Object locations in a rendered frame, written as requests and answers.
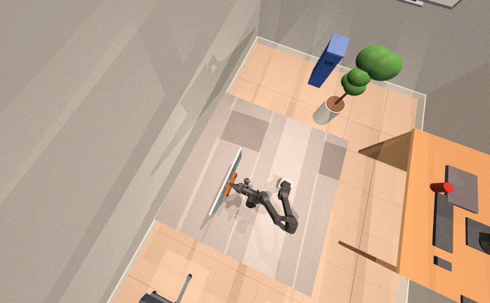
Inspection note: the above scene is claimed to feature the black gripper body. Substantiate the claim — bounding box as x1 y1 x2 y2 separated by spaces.
237 183 251 196

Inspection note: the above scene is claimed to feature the brown rectangular picture frame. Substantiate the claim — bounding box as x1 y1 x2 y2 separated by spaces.
223 172 237 197

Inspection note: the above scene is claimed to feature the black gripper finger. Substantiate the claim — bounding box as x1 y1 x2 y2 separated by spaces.
229 183 240 191

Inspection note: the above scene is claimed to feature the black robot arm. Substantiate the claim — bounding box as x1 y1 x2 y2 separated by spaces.
246 180 298 234

